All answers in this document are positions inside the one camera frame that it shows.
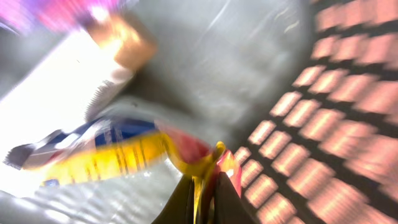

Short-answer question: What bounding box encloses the yellow blue snack packet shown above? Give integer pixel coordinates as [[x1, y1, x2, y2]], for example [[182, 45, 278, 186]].
[[4, 118, 242, 223]]

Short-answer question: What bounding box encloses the grey plastic mesh basket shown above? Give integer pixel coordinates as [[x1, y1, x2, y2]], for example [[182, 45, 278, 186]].
[[1, 1, 397, 223]]

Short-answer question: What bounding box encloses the purple Carefree pad pack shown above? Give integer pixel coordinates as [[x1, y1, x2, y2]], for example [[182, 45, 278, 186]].
[[1, 0, 130, 34]]

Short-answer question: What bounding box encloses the white tube with gold cap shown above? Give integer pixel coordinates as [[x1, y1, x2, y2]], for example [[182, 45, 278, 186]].
[[1, 14, 157, 151]]

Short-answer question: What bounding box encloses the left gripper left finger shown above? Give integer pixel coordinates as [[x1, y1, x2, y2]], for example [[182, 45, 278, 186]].
[[152, 175, 195, 224]]

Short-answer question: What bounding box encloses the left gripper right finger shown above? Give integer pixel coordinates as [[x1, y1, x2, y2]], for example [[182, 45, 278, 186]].
[[215, 172, 257, 224]]

